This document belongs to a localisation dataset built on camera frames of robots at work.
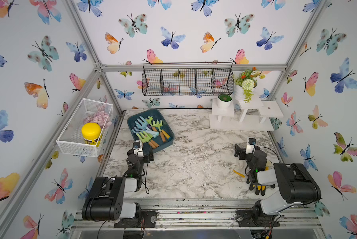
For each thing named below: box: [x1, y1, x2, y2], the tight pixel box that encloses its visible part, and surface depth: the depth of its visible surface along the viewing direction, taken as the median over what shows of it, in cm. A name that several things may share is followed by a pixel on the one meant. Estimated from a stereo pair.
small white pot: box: [216, 93, 233, 110], surface depth 98 cm
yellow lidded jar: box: [81, 121, 102, 147], surface depth 66 cm
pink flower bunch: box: [82, 110, 113, 129], surface depth 71 cm
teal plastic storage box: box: [127, 109, 175, 153], surface depth 110 cm
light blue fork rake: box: [134, 115, 160, 136], surface depth 113 cm
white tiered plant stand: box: [209, 97, 284, 132], surface depth 113 cm
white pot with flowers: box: [233, 66, 266, 104], surface depth 87 cm
